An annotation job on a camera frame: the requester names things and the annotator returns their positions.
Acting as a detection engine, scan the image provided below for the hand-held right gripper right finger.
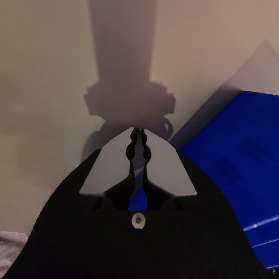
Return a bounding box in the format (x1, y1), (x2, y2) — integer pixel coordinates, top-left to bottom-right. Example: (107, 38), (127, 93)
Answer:
(141, 129), (198, 198)

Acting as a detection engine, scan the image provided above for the operator in white shirt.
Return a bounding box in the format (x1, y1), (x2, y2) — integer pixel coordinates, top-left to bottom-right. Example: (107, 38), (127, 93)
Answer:
(0, 231), (29, 279)

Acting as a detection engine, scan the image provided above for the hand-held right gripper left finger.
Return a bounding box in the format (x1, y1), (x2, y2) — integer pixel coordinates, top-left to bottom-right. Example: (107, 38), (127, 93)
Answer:
(79, 127), (137, 199)

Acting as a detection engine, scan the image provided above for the blue plastic bin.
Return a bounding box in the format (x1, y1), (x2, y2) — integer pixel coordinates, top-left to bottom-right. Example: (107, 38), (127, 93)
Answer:
(129, 90), (279, 269)

